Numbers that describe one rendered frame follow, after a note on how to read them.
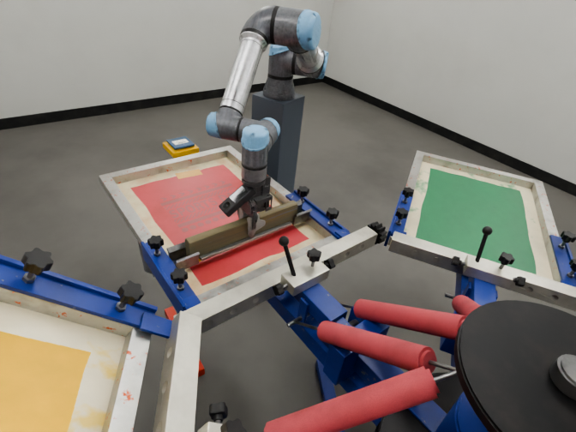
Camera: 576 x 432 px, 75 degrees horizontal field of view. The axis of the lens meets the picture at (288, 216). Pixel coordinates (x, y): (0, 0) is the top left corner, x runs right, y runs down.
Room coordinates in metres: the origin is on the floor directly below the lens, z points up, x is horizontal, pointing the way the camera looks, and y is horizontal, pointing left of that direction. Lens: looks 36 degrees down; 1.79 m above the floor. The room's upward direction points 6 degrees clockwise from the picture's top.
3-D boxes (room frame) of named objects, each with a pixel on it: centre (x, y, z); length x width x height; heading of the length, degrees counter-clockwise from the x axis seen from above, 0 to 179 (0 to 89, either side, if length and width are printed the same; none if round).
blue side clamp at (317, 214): (1.11, -0.10, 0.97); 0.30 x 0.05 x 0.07; 41
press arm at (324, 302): (0.68, -0.10, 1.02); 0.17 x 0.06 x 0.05; 41
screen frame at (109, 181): (1.11, 0.27, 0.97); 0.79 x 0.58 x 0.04; 41
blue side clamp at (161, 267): (0.74, 0.32, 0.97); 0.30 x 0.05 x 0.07; 41
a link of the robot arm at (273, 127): (1.07, 0.11, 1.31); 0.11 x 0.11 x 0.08; 80
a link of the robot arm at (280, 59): (1.75, 0.10, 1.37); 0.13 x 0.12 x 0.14; 80
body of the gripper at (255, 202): (0.97, 0.11, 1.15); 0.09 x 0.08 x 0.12; 131
